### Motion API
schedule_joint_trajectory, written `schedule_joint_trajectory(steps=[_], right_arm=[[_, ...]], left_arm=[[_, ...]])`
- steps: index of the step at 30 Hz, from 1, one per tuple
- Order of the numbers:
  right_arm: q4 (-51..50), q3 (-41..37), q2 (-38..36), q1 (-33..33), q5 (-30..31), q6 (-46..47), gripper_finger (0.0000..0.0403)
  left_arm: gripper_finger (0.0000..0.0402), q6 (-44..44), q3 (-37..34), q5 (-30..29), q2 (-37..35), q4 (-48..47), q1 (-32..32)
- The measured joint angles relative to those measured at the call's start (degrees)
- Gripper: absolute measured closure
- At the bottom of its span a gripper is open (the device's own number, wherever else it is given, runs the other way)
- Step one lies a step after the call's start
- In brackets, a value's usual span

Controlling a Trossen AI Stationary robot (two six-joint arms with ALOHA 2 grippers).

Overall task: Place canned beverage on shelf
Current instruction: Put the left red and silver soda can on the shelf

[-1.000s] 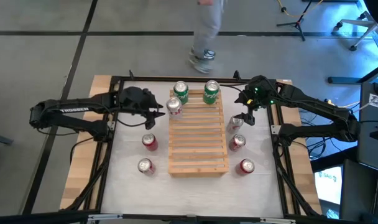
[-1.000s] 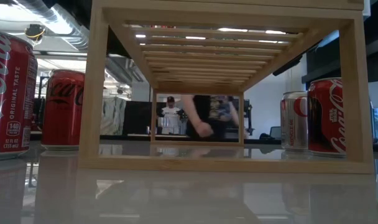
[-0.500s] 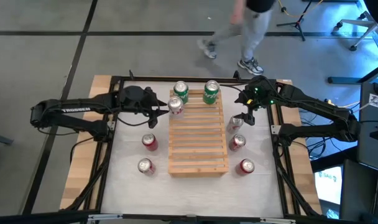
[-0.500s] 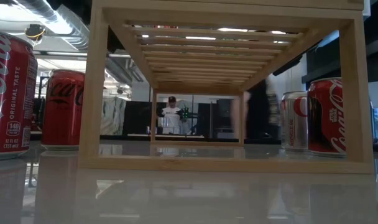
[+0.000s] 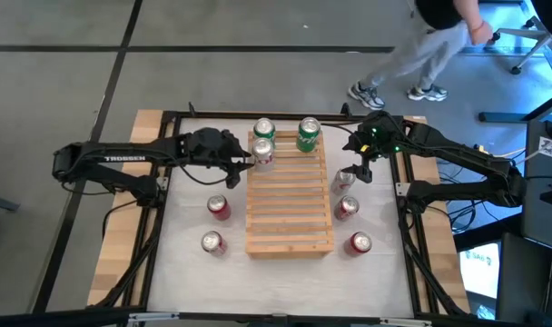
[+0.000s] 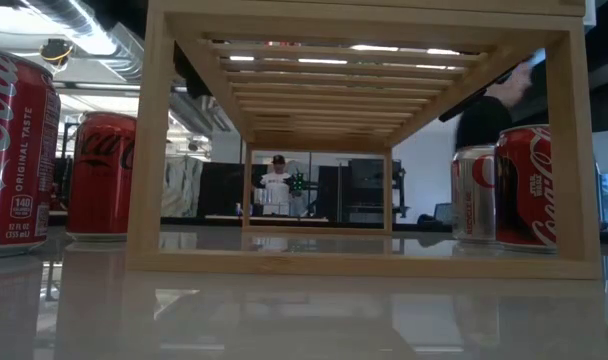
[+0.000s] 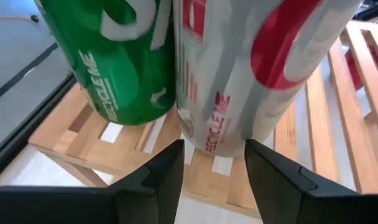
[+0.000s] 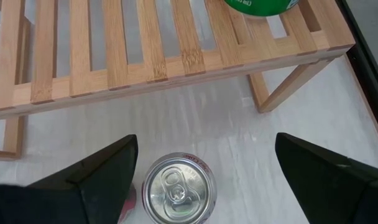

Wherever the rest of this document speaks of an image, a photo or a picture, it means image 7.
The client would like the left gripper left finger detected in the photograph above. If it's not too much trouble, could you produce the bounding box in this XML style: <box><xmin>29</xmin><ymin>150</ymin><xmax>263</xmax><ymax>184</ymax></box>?
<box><xmin>0</xmin><ymin>139</ymin><xmax>185</xmax><ymax>224</ymax></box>

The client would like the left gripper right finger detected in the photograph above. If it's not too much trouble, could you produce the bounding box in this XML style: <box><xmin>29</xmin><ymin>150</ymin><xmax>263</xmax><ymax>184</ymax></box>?
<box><xmin>244</xmin><ymin>138</ymin><xmax>378</xmax><ymax>224</ymax></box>

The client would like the green Sprite can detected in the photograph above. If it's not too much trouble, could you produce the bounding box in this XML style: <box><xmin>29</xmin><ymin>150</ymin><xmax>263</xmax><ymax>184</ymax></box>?
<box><xmin>33</xmin><ymin>0</ymin><xmax>177</xmax><ymax>126</ymax></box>

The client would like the silver Diet Coke can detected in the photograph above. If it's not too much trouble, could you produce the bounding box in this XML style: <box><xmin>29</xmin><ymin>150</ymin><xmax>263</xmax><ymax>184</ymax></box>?
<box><xmin>172</xmin><ymin>0</ymin><xmax>362</xmax><ymax>158</ymax></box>

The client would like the wooden slatted shelf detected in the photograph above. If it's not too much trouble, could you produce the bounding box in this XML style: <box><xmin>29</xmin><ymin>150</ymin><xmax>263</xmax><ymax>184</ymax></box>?
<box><xmin>27</xmin><ymin>20</ymin><xmax>378</xmax><ymax>220</ymax></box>

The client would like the white table mat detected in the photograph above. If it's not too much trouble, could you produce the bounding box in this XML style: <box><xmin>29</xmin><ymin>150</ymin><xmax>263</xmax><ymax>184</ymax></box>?
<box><xmin>0</xmin><ymin>55</ymin><xmax>378</xmax><ymax>224</ymax></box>

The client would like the red Coca-Cola can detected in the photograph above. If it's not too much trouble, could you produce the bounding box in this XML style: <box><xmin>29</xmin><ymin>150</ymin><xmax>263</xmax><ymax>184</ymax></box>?
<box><xmin>344</xmin><ymin>43</ymin><xmax>378</xmax><ymax>91</ymax></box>

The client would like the black aluminium table frame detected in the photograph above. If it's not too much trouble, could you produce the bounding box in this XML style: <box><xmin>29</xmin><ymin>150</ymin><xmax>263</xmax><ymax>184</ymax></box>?
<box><xmin>0</xmin><ymin>74</ymin><xmax>78</xmax><ymax>184</ymax></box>

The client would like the yellow cable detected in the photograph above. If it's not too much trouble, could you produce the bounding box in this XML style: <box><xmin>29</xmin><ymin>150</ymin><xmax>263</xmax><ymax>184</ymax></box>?
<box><xmin>0</xmin><ymin>15</ymin><xmax>31</xmax><ymax>22</ymax></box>

